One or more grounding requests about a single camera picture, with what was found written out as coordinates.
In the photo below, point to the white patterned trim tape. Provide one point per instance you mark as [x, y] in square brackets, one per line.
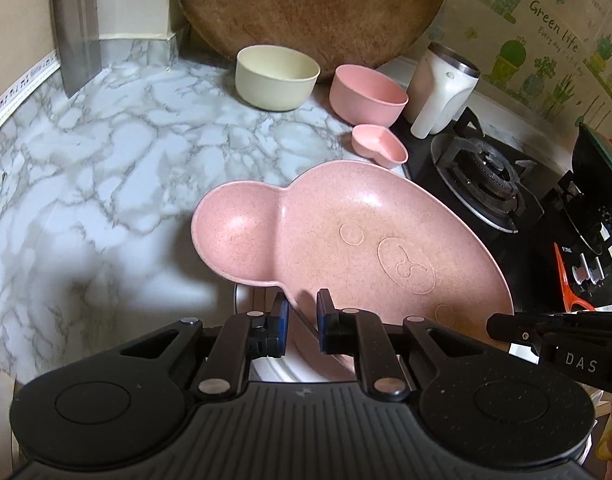
[21, 85]

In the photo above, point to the black gas stove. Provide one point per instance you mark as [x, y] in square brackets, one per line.
[485, 175]

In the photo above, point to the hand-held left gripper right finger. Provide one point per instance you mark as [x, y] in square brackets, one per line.
[326, 325]

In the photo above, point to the cream bowl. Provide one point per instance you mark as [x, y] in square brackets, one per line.
[276, 87]

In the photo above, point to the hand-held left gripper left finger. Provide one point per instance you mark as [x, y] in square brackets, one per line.
[281, 325]

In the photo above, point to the orange plastic tool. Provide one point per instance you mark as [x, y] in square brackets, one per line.
[565, 280]

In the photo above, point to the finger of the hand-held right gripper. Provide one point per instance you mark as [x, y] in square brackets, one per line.
[515, 332]

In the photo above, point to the small pink heart-shaped dish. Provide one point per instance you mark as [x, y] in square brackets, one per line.
[380, 147]

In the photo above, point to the pink bear-shaped plate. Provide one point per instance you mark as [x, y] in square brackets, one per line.
[356, 220]

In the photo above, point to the pink bowl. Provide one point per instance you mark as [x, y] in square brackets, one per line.
[366, 102]

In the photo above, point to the white pipe casing column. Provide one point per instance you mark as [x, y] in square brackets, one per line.
[136, 0]

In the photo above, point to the white thermos cup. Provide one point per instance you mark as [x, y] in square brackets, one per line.
[443, 95]

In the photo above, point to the plain white plate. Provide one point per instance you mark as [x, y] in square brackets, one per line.
[296, 369]

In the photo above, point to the black wok with glass lid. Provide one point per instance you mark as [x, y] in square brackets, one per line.
[598, 190]

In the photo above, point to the round wooden cutting board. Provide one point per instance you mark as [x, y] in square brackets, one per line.
[311, 5]

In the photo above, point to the plant-print wall sticker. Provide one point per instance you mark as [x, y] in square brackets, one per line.
[535, 25]

